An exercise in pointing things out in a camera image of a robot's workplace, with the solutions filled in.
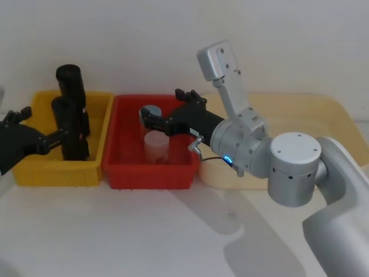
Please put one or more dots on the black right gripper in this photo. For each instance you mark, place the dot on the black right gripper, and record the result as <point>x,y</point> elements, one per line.
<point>196,121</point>

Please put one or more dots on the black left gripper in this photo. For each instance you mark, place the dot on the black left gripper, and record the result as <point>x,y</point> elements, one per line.
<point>17,144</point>

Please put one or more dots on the short black bottle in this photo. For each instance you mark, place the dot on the short black bottle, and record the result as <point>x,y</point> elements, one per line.
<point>73,150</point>

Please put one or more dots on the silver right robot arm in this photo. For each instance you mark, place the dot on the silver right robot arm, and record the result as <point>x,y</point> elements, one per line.
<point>297,161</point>

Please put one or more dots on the grey lidded jar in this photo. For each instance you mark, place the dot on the grey lidded jar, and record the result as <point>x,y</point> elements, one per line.
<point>152,110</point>

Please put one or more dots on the clear plastic cup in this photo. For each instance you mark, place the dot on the clear plastic cup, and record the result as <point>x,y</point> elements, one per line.
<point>157,147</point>

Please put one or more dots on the yellow plastic bin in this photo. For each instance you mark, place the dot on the yellow plastic bin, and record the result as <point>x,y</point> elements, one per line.
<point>57,173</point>

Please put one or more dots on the tall black bottle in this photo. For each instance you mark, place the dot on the tall black bottle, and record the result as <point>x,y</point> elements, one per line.
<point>73,86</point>

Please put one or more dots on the red plastic bin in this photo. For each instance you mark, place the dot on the red plastic bin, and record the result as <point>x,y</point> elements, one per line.
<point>150,176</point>

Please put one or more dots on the cream plastic tray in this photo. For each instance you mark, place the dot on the cream plastic tray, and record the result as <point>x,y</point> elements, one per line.
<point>302,109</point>

